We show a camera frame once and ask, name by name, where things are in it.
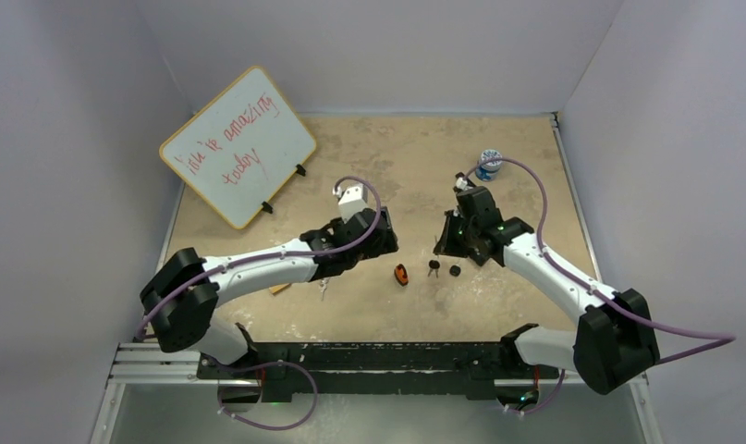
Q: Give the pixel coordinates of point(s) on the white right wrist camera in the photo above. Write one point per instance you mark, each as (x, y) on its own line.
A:
(462, 183)

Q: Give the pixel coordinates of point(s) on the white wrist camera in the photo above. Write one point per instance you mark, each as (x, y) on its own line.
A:
(462, 183)
(351, 200)

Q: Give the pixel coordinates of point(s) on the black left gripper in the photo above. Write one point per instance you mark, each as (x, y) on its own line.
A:
(385, 245)

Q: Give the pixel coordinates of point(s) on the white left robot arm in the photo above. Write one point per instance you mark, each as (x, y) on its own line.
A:
(181, 299)

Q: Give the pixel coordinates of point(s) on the orange padlock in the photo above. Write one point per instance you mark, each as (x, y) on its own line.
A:
(401, 275)

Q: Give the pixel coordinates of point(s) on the blue white round jar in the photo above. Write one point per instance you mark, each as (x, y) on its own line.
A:
(490, 162)

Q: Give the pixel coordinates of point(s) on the small silver keys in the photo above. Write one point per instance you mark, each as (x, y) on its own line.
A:
(323, 286)

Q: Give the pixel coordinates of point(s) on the black-headed keys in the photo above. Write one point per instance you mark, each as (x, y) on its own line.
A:
(434, 266)

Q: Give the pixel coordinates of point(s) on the whiteboard with red writing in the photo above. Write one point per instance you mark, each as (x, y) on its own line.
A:
(241, 148)

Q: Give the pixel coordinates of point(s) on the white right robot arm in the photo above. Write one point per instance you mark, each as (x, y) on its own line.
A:
(607, 346)

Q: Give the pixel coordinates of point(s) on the brass padlock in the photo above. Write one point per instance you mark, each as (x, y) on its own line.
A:
(275, 290)

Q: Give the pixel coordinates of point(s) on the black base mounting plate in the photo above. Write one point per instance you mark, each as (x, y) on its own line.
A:
(477, 371)

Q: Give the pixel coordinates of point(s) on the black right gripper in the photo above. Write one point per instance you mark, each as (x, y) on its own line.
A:
(447, 246)

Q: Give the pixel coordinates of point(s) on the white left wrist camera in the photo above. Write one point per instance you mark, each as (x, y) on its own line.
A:
(351, 200)

